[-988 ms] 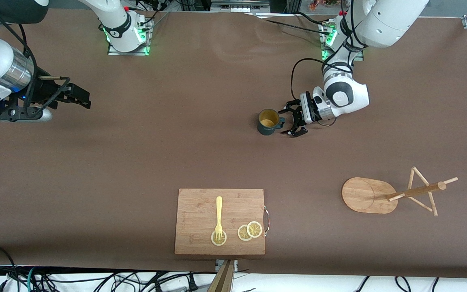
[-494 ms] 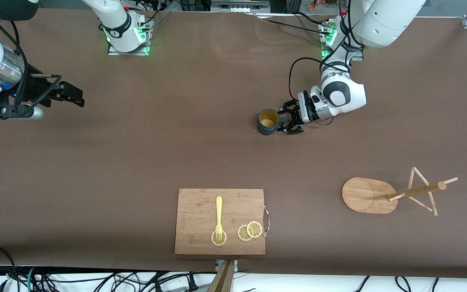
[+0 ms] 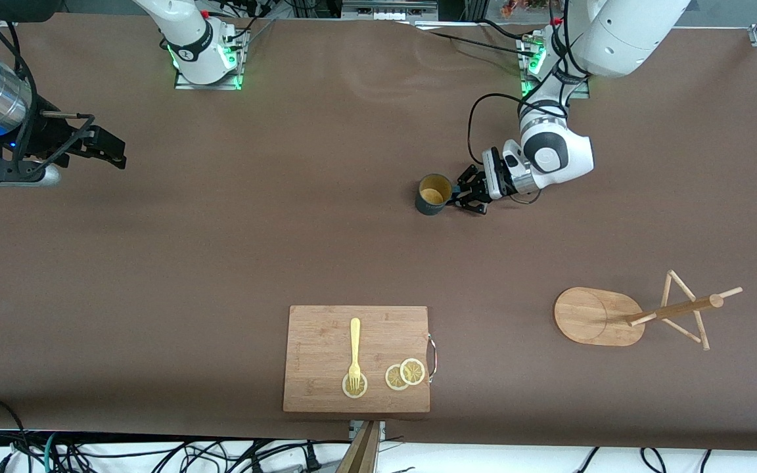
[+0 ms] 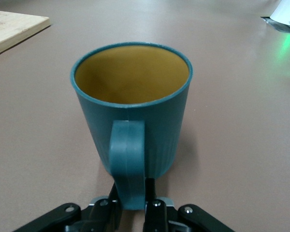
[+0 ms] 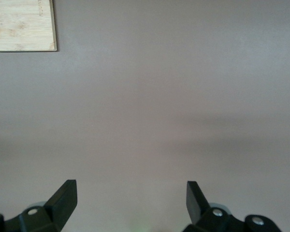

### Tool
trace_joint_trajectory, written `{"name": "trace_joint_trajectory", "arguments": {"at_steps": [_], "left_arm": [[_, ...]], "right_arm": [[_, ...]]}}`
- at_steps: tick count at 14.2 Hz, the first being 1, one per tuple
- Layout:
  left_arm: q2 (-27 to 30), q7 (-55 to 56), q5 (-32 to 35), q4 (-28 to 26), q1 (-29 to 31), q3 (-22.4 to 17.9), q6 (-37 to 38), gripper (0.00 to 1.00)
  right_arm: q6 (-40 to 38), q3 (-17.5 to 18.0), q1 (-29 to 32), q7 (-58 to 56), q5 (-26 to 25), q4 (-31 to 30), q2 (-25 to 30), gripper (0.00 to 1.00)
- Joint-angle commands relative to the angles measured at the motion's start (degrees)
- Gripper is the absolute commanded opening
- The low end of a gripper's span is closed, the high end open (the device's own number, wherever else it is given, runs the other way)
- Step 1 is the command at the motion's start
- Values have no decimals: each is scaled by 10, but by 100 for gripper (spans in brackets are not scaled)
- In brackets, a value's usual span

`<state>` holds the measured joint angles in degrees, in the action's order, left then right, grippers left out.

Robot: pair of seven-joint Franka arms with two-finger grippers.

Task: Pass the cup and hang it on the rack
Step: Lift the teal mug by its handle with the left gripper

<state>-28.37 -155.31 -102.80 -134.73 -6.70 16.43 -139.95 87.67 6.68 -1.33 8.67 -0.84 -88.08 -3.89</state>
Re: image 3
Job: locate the brown table cover mat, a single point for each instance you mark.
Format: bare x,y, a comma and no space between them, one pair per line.
155,361

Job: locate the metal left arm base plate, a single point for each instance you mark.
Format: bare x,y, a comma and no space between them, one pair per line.
536,92

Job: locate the orange background clutter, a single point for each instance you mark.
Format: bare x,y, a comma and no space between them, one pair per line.
523,6

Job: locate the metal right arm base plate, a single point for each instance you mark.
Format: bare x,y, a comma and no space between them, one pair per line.
221,85

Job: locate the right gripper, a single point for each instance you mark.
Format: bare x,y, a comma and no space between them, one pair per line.
48,134

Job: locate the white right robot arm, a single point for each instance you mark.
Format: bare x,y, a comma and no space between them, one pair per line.
188,33

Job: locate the grey power strip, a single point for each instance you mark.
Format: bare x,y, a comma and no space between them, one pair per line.
388,12

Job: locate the wooden post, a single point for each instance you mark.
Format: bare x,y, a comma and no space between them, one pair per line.
360,456

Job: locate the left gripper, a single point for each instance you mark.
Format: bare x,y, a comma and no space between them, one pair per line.
478,188

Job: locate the lemon slice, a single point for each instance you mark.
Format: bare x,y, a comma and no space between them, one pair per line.
355,393
412,371
393,380

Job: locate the metal bracket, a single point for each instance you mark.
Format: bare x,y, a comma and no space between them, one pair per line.
354,428

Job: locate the wooden cutting board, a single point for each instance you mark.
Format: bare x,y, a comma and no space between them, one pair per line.
319,348

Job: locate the yellow plastic fork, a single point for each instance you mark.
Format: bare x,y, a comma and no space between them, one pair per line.
355,341

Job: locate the teal ribbed cup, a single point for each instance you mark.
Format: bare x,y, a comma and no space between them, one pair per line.
432,196

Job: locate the black power plug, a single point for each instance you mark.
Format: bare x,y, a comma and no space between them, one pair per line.
313,460

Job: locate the wooden cup rack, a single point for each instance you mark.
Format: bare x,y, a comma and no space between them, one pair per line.
589,315

